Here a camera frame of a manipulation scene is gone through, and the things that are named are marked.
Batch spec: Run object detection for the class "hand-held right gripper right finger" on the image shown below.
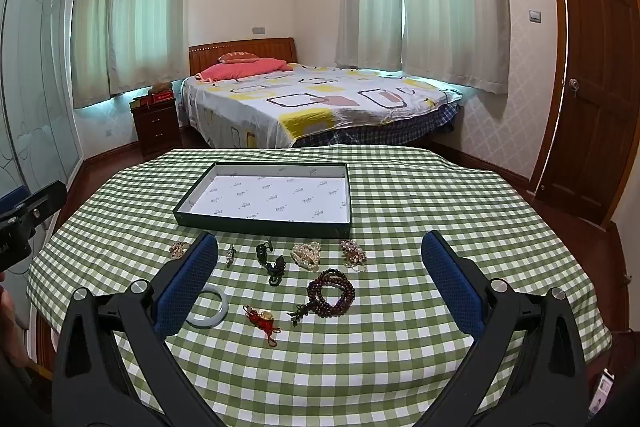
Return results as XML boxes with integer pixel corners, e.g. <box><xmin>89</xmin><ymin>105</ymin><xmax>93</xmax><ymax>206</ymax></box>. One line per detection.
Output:
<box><xmin>421</xmin><ymin>230</ymin><xmax>588</xmax><ymax>427</ymax></box>

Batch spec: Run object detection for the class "red cushion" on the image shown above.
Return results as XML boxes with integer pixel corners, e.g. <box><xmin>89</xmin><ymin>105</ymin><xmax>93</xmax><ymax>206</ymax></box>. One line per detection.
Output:
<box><xmin>217</xmin><ymin>51</ymin><xmax>261</xmax><ymax>64</ymax></box>

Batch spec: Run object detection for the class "black tassel pendant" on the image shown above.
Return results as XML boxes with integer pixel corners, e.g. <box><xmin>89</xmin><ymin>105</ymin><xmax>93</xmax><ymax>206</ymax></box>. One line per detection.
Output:
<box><xmin>256</xmin><ymin>239</ymin><xmax>289</xmax><ymax>289</ymax></box>

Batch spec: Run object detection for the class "white tray box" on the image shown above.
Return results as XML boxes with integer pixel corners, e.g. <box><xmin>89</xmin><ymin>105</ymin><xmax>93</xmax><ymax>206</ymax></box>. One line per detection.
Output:
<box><xmin>172</xmin><ymin>162</ymin><xmax>353</xmax><ymax>240</ymax></box>

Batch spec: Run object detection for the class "green checkered tablecloth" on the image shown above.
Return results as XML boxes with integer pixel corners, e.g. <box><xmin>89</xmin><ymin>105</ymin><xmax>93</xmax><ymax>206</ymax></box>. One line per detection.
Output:
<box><xmin>27</xmin><ymin>144</ymin><xmax>613</xmax><ymax>427</ymax></box>

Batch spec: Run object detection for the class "red knot charm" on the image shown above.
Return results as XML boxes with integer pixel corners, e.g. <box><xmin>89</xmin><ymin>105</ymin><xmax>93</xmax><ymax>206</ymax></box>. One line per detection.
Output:
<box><xmin>243</xmin><ymin>304</ymin><xmax>282</xmax><ymax>335</ymax></box>

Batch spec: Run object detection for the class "pink pillow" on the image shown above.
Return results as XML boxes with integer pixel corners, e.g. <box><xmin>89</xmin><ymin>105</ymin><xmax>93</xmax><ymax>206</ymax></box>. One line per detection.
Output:
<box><xmin>196</xmin><ymin>57</ymin><xmax>294</xmax><ymax>82</ymax></box>

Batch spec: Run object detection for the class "white pearl bracelet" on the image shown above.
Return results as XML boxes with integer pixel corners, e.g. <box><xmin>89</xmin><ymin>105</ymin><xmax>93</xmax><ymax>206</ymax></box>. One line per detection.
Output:
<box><xmin>291</xmin><ymin>242</ymin><xmax>322</xmax><ymax>270</ymax></box>

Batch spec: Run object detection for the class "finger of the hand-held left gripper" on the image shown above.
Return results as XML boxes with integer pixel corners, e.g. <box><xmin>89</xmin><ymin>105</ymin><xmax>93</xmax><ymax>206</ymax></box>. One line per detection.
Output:
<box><xmin>0</xmin><ymin>181</ymin><xmax>67</xmax><ymax>230</ymax></box>

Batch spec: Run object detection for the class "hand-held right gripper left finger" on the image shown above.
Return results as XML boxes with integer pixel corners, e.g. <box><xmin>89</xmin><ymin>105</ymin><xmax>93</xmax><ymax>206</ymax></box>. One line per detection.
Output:
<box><xmin>52</xmin><ymin>232</ymin><xmax>219</xmax><ymax>427</ymax></box>

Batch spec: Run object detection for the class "blue plaid blanket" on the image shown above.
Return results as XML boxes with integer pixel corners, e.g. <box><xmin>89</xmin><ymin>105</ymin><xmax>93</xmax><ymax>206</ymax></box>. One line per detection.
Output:
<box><xmin>295</xmin><ymin>103</ymin><xmax>459</xmax><ymax>148</ymax></box>

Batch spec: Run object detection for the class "person's left hand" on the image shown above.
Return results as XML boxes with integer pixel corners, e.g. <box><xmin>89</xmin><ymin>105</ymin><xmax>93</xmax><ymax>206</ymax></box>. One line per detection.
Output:
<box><xmin>0</xmin><ymin>271</ymin><xmax>30</xmax><ymax>367</ymax></box>

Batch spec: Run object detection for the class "dark wooden nightstand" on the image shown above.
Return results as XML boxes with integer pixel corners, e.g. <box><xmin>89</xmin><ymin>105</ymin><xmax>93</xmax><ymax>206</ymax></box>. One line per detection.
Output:
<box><xmin>131</xmin><ymin>99</ymin><xmax>182</xmax><ymax>158</ymax></box>

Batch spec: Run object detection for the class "glass door wardrobe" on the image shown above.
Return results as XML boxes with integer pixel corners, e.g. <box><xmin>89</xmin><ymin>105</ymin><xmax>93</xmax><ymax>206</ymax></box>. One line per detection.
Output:
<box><xmin>0</xmin><ymin>0</ymin><xmax>84</xmax><ymax>212</ymax></box>

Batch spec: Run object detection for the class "dark red bead necklace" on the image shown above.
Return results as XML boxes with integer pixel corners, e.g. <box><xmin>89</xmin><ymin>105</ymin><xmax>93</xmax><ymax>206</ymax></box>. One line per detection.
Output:
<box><xmin>287</xmin><ymin>268</ymin><xmax>357</xmax><ymax>327</ymax></box>

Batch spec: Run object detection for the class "white jade bangle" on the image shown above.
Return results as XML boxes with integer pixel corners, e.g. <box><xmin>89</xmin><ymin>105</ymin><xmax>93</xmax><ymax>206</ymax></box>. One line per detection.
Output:
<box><xmin>186</xmin><ymin>284</ymin><xmax>230</xmax><ymax>330</ymax></box>

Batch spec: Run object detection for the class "white patterned bedsheet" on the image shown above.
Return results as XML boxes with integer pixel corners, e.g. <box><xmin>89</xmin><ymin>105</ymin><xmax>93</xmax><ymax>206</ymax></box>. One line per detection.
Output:
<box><xmin>180</xmin><ymin>63</ymin><xmax>463</xmax><ymax>148</ymax></box>

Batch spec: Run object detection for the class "wooden bed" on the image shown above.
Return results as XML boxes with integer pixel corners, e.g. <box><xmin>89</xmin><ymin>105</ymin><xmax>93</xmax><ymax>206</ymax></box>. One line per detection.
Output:
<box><xmin>180</xmin><ymin>38</ymin><xmax>463</xmax><ymax>150</ymax></box>

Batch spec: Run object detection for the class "brown wooden door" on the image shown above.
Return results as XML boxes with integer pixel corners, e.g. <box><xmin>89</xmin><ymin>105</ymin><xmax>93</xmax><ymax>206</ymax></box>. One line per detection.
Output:
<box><xmin>529</xmin><ymin>0</ymin><xmax>640</xmax><ymax>228</ymax></box>

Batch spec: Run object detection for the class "gold chain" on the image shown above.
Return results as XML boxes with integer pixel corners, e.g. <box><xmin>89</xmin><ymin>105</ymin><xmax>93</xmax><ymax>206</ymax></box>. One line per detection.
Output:
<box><xmin>339</xmin><ymin>239</ymin><xmax>368</xmax><ymax>272</ymax></box>

